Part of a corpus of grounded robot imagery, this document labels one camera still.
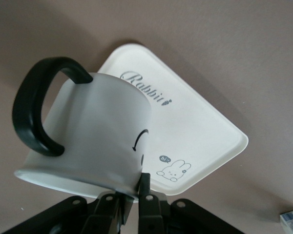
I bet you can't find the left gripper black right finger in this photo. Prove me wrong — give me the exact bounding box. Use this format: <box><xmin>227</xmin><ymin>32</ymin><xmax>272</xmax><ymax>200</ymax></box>
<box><xmin>138</xmin><ymin>172</ymin><xmax>285</xmax><ymax>234</ymax></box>

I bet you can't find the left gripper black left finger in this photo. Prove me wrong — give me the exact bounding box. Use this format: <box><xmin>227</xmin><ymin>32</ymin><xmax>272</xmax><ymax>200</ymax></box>
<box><xmin>0</xmin><ymin>191</ymin><xmax>127</xmax><ymax>234</ymax></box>

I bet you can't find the white smiley mug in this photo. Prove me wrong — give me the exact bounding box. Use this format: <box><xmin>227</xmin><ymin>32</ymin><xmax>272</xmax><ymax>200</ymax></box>
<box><xmin>12</xmin><ymin>56</ymin><xmax>154</xmax><ymax>199</ymax></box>

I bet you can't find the cream rabbit print tray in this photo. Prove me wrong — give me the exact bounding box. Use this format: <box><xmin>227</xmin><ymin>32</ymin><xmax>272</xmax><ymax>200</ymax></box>
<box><xmin>42</xmin><ymin>41</ymin><xmax>249</xmax><ymax>197</ymax></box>

